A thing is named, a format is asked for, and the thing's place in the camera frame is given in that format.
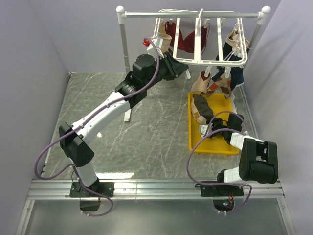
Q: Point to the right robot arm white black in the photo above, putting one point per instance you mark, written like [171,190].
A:
[258,160]

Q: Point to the patterned beige red underwear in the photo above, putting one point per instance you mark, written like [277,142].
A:
[222,84]

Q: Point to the beige underwear on hanger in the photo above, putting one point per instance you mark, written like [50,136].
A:
[160,30]

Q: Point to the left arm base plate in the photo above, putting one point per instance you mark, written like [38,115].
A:
[106,189]

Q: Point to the navy blue underwear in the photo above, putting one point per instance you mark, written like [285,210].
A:
[236,73]

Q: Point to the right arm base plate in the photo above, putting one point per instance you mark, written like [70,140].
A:
[219,190]

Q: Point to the yellow plastic tray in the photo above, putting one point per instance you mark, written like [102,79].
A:
[215,145]

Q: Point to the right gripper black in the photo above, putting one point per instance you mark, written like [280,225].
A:
[215,122]

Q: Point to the black beige-waistband underwear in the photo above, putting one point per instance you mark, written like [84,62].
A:
[232,41]

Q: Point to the brown beige underwear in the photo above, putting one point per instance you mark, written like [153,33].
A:
[200,109]

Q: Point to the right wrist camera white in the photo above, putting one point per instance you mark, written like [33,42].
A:
[205,129]

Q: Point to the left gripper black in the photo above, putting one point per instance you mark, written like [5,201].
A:
[175,68]

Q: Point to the white clip drying hanger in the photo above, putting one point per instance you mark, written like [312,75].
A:
[201,17]

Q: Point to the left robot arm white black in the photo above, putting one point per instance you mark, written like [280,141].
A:
[146,72]

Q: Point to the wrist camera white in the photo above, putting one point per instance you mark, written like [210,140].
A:
[156,46]
[205,129]

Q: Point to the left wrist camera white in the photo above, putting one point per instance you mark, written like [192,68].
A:
[156,46]

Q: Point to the red lace bra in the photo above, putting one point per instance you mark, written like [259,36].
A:
[187,44]

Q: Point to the aluminium mounting rail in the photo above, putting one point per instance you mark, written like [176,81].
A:
[130,189]

